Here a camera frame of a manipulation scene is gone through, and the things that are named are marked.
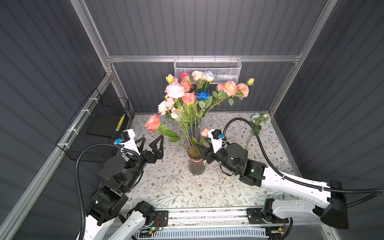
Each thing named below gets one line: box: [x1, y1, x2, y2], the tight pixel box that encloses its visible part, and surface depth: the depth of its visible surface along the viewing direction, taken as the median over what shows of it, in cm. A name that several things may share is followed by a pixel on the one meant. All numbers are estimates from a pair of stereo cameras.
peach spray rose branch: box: [206, 78, 255, 113], surface depth 73 cm
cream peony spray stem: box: [157, 83, 192, 158], surface depth 64 cm
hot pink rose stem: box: [179, 72, 191, 82], surface depth 80 cm
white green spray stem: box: [245, 111, 271, 150], surface depth 114 cm
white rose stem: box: [203, 70, 215, 83], surface depth 80 cm
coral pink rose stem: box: [145, 114, 192, 157], surface depth 66 cm
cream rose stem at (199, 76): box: [191, 70, 206, 91], surface depth 80 cm
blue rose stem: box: [195, 89, 212, 127], surface depth 68 cm
